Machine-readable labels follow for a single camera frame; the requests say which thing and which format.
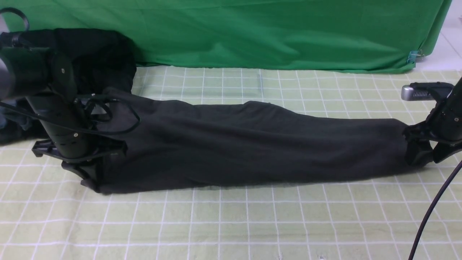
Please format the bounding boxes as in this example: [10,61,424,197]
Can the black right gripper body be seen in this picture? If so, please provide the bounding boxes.
[403,121,462,166]

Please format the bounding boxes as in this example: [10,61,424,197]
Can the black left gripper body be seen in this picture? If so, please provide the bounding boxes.
[32,139,127,192]

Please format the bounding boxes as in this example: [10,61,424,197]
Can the gray long-sleeve shirt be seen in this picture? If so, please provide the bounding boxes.
[81,88,433,194]

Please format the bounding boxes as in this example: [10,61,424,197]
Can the gray right robot arm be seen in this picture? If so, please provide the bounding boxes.
[401,80,462,166]

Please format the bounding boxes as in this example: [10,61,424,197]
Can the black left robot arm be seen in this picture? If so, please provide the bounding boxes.
[1,47,127,194]

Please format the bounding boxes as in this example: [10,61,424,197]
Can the green checkered table mat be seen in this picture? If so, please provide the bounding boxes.
[0,66,461,260]

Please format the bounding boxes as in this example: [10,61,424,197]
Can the teal binder clip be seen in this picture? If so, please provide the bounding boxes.
[406,50,425,64]

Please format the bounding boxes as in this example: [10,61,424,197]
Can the black clothes pile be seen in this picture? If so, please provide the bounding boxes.
[0,29,137,146]

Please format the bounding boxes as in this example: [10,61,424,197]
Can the green backdrop cloth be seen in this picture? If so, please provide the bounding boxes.
[1,0,452,74]

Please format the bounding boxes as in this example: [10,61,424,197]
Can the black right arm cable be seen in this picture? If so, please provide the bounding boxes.
[408,161,462,260]

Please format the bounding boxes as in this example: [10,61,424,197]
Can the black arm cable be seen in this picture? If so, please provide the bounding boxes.
[0,7,141,136]
[408,161,462,260]

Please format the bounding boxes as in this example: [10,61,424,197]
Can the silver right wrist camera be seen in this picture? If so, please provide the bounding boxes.
[401,81,454,101]

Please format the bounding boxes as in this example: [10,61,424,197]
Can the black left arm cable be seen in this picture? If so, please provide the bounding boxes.
[0,7,141,136]

